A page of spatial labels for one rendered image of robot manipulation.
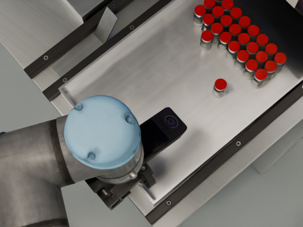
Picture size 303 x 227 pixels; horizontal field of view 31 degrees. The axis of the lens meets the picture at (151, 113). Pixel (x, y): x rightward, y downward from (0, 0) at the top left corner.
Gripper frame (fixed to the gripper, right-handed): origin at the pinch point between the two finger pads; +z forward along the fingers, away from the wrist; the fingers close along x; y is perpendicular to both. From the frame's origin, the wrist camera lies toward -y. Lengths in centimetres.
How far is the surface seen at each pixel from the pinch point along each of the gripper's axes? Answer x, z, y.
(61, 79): -21.5, 1.6, -0.2
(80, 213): -17, 92, 18
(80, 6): -31.5, 3.4, -11.9
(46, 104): -54, 92, 4
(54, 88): -21.0, 1.6, 1.8
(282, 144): 11, 50, -36
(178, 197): 7.6, 1.6, -2.5
